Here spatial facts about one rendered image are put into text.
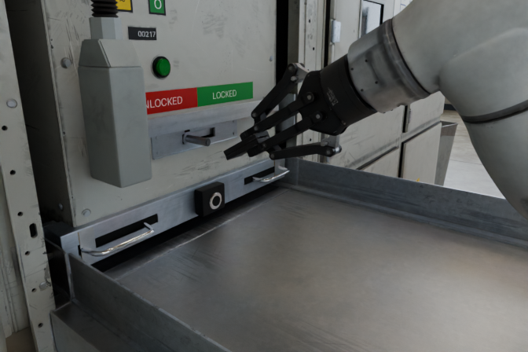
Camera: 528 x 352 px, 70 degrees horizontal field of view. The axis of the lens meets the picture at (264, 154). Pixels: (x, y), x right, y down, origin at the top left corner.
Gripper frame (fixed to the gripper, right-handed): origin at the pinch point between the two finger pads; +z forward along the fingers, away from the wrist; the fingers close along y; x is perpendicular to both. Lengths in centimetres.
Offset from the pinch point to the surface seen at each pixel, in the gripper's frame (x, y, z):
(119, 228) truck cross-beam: -12.5, 3.5, 19.3
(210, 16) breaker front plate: 9.8, -24.9, 4.2
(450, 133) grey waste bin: 263, 29, 40
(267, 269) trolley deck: -0.7, 18.2, 5.4
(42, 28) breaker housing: -18.8, -22.4, 6.7
